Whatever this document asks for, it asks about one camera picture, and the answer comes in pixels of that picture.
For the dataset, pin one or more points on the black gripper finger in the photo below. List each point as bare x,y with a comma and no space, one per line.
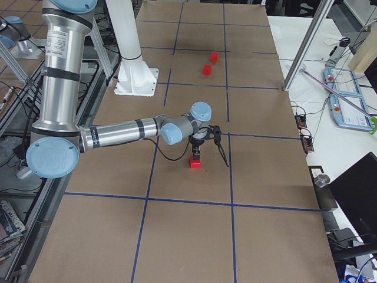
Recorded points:
196,155

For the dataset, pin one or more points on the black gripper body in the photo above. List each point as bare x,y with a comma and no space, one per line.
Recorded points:
197,145

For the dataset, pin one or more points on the red block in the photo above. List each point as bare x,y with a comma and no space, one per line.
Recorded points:
195,164
214,57
207,69

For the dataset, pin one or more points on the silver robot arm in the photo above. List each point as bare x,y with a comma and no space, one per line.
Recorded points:
56,139
17,39

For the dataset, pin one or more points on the orange electronics board upper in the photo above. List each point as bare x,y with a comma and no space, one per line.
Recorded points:
301,121

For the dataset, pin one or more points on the orange electronics board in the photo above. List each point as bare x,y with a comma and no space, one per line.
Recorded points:
301,121
307,143

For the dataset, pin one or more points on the orange electronics board lower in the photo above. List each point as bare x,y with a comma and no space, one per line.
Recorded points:
307,143

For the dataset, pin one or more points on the metal cup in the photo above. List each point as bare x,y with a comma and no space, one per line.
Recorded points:
321,180

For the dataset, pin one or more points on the lower teach pendant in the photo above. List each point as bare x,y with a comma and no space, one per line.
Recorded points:
347,117

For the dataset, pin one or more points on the teach pendant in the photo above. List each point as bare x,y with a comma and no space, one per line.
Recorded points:
342,80
347,117

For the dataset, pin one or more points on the upper teach pendant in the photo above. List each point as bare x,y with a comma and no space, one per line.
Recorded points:
342,80

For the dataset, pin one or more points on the black laptop monitor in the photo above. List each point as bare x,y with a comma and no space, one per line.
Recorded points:
355,192

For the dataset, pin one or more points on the reacher grabber stick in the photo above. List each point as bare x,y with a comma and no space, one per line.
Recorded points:
357,101

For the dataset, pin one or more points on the stack of magazines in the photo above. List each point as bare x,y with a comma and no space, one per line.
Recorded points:
12,230

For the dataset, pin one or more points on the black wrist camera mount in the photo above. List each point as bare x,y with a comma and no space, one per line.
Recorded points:
216,133

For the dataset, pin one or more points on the aluminium frame post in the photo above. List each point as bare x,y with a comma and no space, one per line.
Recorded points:
320,15

